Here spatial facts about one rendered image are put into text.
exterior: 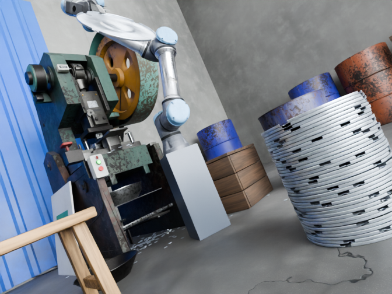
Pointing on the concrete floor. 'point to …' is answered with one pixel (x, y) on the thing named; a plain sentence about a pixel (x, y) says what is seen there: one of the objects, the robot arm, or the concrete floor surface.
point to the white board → (62, 198)
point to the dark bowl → (118, 266)
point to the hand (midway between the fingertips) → (101, 14)
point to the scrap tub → (292, 109)
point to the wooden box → (239, 178)
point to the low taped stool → (72, 250)
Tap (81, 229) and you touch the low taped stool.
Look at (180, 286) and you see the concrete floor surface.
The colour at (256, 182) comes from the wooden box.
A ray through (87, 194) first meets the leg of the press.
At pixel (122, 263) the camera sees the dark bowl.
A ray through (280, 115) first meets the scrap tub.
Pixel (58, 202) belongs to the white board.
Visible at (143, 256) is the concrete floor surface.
